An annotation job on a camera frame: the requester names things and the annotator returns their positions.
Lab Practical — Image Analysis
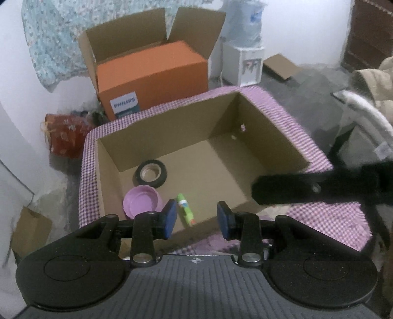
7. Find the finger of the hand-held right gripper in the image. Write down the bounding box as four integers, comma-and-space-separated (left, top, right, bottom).
251, 162, 393, 205

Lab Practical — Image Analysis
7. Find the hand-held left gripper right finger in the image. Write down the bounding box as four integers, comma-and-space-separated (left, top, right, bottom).
216, 201, 310, 267

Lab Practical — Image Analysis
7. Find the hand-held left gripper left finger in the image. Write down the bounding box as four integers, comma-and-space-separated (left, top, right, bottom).
75, 199, 178, 267

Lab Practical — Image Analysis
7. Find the green glue stick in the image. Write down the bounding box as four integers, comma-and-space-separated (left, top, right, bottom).
175, 193, 196, 227

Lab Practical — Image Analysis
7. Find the purple plastic lid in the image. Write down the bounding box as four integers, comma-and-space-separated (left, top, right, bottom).
123, 185, 163, 220

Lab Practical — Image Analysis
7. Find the black tape roll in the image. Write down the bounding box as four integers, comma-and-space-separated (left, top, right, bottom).
133, 160, 168, 188

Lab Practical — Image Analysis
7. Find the large printed cardboard box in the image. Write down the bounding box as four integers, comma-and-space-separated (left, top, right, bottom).
95, 91, 309, 258

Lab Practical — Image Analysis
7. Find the white curved tube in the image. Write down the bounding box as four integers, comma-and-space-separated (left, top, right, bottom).
332, 89, 393, 145

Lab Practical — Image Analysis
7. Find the flat cardboard piece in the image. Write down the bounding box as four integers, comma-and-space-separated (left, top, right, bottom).
264, 53, 303, 80

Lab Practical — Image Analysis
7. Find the red patterned bag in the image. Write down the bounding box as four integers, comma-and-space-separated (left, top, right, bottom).
43, 113, 93, 158

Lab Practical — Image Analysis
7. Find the beige cloth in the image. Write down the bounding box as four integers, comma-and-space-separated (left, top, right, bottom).
350, 57, 393, 108

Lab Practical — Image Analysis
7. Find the white water dispenser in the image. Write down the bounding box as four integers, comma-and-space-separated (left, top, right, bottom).
223, 43, 265, 86

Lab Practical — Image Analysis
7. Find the small cardboard box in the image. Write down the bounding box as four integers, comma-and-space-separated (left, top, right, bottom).
11, 207, 53, 261

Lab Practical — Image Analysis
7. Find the orange box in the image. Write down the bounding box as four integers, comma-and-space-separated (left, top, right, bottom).
97, 41, 209, 120

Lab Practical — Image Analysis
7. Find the brown wooden door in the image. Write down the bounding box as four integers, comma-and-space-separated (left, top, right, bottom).
341, 0, 393, 72

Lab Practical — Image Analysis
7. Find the open brown cardboard box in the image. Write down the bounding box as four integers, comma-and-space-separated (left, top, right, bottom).
78, 8, 226, 102

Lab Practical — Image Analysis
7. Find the floral blue cloth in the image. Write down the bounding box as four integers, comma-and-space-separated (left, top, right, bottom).
21, 0, 228, 93

